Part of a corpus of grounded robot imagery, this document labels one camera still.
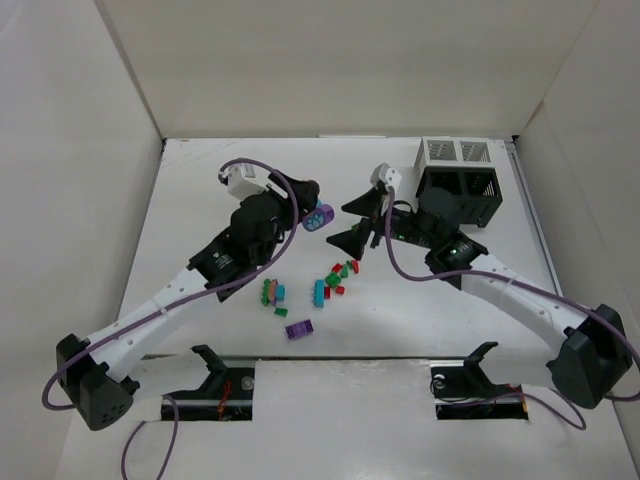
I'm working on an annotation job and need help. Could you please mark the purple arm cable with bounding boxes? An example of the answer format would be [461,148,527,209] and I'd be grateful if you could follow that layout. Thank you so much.
[41,158,307,479]
[382,187,640,431]

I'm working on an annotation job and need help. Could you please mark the green lego brick centre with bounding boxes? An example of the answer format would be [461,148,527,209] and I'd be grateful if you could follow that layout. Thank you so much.
[325,272,342,288]

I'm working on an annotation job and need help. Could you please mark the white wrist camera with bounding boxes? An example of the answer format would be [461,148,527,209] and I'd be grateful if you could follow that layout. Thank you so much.
[218,162,268,201]
[370,163,402,193]

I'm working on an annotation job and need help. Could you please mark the small green lego brick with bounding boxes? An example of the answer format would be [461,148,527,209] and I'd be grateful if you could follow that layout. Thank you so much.
[274,307,288,318]

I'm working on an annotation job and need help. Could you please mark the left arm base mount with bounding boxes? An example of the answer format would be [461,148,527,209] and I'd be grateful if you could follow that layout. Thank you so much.
[161,345,256,422]

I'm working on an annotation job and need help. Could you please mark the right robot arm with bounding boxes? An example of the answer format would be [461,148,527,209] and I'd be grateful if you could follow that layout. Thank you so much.
[327,186,637,409]

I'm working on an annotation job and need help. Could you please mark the purple rounded flower lego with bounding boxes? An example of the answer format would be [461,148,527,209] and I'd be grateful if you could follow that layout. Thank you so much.
[302,204,335,232]

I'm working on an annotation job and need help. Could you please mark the cyan long lego brick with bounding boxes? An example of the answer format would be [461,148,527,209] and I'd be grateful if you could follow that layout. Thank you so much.
[312,279,325,308]

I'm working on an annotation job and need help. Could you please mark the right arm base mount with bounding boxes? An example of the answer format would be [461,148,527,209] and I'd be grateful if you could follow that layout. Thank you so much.
[429,342,529,421]

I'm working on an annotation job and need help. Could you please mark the purple flat lego brick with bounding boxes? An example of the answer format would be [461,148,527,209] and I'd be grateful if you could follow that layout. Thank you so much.
[285,319,314,341]

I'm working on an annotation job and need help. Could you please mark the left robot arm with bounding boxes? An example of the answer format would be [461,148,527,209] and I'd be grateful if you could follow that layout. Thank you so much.
[54,163,320,431]

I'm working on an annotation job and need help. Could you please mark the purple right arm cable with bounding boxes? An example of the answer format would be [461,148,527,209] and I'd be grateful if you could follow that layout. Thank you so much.
[382,187,640,431]

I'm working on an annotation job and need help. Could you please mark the black slotted container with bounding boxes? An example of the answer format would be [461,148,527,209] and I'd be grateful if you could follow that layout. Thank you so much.
[415,166,503,228]

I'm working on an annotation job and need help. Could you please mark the white slotted container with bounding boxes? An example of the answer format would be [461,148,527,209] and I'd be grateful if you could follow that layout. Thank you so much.
[414,136,492,168]

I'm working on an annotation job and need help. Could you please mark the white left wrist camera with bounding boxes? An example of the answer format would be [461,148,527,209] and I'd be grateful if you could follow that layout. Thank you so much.
[218,162,268,201]

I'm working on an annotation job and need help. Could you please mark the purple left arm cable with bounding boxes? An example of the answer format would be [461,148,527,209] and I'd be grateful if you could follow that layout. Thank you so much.
[41,158,307,479]

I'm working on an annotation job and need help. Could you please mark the stacked multicolour lego pile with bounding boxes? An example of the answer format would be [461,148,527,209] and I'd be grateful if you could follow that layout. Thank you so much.
[260,279,286,307]

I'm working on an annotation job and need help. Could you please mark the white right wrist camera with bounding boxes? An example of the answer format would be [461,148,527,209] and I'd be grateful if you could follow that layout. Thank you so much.
[370,163,402,193]

